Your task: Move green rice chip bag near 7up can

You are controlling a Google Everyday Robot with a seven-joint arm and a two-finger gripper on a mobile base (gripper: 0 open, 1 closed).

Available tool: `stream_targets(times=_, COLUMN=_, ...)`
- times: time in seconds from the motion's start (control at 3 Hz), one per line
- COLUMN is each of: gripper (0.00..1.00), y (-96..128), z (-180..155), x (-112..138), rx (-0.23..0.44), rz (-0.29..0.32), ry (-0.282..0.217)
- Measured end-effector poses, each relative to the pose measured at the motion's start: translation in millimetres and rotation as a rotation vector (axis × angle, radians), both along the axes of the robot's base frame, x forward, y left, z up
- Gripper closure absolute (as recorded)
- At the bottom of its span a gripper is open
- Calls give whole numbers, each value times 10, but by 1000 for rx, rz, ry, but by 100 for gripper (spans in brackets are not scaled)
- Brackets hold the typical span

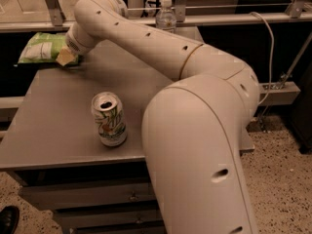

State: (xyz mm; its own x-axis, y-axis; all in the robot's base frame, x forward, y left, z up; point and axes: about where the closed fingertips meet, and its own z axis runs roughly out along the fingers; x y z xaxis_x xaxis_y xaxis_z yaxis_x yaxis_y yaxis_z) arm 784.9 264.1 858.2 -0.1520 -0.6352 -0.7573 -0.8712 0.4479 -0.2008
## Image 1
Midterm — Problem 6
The green rice chip bag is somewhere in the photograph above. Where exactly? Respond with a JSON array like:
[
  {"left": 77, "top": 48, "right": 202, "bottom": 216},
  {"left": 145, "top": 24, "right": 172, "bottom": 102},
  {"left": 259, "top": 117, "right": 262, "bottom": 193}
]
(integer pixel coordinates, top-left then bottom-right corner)
[{"left": 18, "top": 32, "right": 79, "bottom": 65}]

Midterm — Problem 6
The bottom grey drawer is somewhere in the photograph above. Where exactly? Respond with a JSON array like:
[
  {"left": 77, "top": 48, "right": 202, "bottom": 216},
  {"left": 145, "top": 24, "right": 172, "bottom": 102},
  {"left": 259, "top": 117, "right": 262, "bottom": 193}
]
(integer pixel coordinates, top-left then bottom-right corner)
[{"left": 74, "top": 221, "right": 167, "bottom": 234}]

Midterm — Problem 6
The white cable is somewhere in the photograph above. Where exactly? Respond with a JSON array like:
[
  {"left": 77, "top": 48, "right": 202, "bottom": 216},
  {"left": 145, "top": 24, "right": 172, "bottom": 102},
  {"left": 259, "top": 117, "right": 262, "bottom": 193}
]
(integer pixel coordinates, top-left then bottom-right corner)
[{"left": 249, "top": 12, "right": 275, "bottom": 106}]

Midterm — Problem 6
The black shoe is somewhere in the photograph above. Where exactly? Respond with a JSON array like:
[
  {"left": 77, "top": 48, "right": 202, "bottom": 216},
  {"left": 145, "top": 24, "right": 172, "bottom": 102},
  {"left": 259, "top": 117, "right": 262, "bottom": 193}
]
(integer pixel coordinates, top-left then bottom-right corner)
[{"left": 0, "top": 206, "right": 20, "bottom": 234}]

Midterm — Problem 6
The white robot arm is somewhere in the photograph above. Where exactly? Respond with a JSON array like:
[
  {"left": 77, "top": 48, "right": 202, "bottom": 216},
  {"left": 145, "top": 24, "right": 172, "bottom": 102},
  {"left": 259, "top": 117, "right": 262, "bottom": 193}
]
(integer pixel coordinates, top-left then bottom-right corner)
[{"left": 65, "top": 0, "right": 259, "bottom": 234}]

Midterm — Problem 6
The clear plastic water bottle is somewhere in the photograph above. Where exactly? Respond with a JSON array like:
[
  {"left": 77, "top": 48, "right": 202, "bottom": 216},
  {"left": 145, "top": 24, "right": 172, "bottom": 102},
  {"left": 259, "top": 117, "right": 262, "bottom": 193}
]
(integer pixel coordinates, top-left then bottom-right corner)
[{"left": 155, "top": 0, "right": 176, "bottom": 33}]

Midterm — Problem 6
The grey drawer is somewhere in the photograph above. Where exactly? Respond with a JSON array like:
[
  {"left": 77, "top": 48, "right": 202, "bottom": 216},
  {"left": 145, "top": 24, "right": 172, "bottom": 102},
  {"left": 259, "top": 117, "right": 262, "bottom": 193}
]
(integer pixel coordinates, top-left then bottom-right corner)
[
  {"left": 74, "top": 221, "right": 167, "bottom": 234},
  {"left": 20, "top": 178, "right": 156, "bottom": 210},
  {"left": 54, "top": 209, "right": 162, "bottom": 228}
]

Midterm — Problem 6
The white green 7up can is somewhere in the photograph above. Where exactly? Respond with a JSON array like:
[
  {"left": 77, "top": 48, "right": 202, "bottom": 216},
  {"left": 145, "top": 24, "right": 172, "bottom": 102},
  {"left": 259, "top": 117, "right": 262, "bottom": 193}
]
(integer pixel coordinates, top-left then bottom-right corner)
[{"left": 91, "top": 92, "right": 127, "bottom": 147}]

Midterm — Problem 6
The grey metal railing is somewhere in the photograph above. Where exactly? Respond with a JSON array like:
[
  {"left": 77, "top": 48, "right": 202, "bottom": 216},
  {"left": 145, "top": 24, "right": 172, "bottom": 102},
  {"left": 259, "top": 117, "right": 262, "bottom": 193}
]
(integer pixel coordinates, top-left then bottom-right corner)
[{"left": 0, "top": 0, "right": 312, "bottom": 34}]

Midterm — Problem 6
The middle grey drawer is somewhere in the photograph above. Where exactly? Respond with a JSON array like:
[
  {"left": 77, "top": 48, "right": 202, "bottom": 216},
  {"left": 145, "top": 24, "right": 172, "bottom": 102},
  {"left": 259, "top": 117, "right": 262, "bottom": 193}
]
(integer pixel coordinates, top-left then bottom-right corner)
[{"left": 54, "top": 209, "right": 162, "bottom": 228}]

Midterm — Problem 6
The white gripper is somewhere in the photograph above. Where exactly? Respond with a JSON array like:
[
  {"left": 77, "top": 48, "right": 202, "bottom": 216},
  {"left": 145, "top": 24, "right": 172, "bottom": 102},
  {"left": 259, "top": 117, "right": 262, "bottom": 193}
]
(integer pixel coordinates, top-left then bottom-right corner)
[{"left": 56, "top": 22, "right": 98, "bottom": 66}]

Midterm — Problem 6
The grey drawer cabinet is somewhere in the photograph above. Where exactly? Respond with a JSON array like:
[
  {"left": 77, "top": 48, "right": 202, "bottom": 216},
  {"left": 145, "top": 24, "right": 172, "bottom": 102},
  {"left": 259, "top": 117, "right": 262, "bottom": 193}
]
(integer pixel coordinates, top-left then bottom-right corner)
[{"left": 0, "top": 26, "right": 255, "bottom": 234}]

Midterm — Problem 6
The top grey drawer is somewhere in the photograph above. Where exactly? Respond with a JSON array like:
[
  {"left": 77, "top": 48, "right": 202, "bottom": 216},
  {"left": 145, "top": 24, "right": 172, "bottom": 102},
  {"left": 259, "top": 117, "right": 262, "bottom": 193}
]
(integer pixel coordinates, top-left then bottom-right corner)
[{"left": 20, "top": 178, "right": 156, "bottom": 210}]

